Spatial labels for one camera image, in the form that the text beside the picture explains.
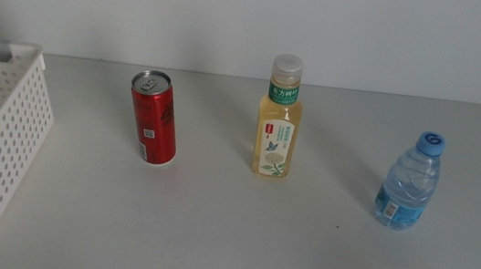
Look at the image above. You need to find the clear water bottle blue cap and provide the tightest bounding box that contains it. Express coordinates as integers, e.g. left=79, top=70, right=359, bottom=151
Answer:
left=370, top=124, right=447, bottom=235

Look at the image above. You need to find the red soda can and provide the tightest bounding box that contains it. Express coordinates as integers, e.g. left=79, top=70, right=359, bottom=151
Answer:
left=120, top=67, right=187, bottom=168

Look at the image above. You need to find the yellow tea bottle green label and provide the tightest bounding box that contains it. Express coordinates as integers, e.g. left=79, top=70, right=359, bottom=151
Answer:
left=250, top=50, right=310, bottom=182

